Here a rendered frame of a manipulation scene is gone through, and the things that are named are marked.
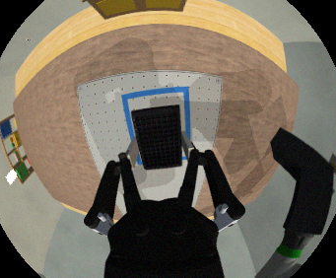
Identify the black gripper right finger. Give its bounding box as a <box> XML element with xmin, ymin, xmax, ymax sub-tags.
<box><xmin>168</xmin><ymin>131</ymin><xmax>245</xmax><ymax>235</ymax></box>

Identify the blue tape rectangle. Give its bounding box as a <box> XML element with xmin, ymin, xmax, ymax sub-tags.
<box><xmin>121</xmin><ymin>87</ymin><xmax>190</xmax><ymax>140</ymax></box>

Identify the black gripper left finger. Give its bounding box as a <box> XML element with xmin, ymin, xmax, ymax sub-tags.
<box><xmin>84</xmin><ymin>136</ymin><xmax>150</xmax><ymax>237</ymax></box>

